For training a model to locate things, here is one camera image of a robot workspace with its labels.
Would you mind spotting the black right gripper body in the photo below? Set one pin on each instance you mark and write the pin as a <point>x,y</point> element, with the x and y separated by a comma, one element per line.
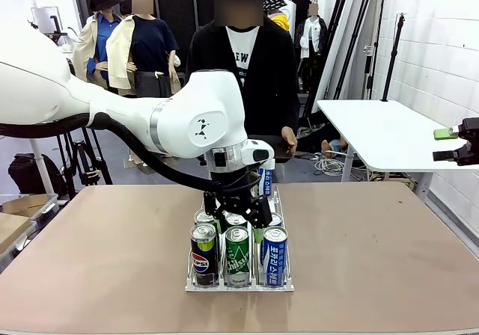
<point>473,152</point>

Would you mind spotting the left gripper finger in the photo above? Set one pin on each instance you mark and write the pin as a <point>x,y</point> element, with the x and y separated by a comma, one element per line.
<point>258,235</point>
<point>211,204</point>

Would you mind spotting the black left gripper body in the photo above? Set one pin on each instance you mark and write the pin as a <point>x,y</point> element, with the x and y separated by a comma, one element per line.
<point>234,191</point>

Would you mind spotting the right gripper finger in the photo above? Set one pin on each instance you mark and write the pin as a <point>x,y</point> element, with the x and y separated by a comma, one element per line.
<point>445,134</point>
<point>445,155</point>

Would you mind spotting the green Chilsung cider can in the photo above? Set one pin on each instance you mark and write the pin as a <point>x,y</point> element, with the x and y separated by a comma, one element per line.
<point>235,220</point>
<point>237,260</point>

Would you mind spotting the black Pepsi can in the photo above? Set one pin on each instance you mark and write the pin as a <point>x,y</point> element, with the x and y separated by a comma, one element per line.
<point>204,264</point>
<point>202,217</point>

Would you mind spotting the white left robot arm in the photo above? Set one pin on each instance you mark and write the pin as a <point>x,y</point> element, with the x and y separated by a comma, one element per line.
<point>112,107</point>

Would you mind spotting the person's left forearm black sleeve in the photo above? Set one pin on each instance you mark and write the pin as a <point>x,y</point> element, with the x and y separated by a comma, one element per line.
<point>290,110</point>

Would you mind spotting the person sitting on floor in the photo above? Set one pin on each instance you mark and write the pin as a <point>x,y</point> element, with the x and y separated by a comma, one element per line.
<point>318,133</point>

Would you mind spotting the person in black cardigan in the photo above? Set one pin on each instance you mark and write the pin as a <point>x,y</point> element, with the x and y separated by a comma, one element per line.
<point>269,69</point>

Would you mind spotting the person's left hand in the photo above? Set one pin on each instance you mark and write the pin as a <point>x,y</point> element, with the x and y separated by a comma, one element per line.
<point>290,138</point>

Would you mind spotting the blue Pocari Sweat can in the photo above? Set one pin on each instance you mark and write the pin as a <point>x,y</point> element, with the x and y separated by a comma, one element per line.
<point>265,185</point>
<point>277,221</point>
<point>275,260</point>

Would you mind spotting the white side table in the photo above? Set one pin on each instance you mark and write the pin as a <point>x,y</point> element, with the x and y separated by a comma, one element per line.
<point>393,133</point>

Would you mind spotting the white clear can rack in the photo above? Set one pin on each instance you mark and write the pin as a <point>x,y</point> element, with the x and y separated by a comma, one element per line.
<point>277,288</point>

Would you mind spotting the black light stand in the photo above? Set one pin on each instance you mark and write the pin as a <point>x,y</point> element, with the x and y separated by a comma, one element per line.
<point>393,58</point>

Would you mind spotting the black stand with silver clamp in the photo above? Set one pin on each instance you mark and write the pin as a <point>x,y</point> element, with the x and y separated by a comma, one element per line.
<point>370,73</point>

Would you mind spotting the black leaning stand poles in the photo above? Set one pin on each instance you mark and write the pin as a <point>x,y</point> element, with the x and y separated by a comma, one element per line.
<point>346,66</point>

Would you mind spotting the mannequin white shirt black jacket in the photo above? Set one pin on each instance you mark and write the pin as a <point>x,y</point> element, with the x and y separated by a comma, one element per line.
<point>312,36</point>

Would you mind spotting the mannequin navy shirt cream jacket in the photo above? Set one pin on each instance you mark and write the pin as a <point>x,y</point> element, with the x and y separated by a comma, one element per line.
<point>149,43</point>

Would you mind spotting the mannequin yellow hoodie bucket hat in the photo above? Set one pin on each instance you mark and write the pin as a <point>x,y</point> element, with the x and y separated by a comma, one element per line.
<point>280,21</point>

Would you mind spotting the black backpack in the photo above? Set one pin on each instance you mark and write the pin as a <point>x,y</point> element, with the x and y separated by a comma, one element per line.
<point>30,174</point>

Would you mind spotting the clear bin with cardboard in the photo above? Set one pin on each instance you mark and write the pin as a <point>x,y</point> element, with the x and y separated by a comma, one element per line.
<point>26,204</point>

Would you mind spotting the brown cardboard sheet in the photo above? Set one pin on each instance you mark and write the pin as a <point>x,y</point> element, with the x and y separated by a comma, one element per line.
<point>11,230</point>

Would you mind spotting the mannequin blue shirt black hat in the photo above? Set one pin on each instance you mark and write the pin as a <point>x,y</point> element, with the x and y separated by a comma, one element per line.
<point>103,32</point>

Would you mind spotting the left gripper black camera box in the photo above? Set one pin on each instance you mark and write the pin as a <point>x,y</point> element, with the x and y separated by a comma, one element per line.
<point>262,213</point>

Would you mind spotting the black camera tripod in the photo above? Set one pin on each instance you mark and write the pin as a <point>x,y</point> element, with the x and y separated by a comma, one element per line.
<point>80,155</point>

